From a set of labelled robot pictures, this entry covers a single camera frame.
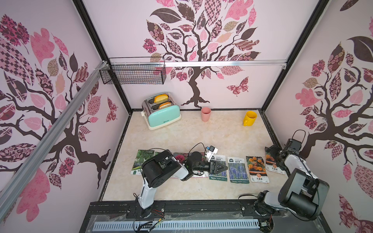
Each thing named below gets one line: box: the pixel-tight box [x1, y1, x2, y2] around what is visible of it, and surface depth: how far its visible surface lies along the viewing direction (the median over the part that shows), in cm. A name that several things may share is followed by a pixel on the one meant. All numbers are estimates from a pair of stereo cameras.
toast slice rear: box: [153, 94, 169, 104], surface depth 101 cm
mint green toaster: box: [140, 92, 182, 131], surface depth 100 cm
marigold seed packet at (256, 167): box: [245, 155, 270, 184], surface depth 89 cm
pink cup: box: [201, 106, 212, 122], surface depth 110 cm
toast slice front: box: [158, 101, 172, 110], surface depth 99 cm
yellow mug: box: [242, 110, 257, 127], surface depth 108 cm
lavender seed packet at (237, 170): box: [227, 156, 250, 184], surface depth 89 cm
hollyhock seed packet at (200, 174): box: [191, 170, 209, 179], surface depth 79 cm
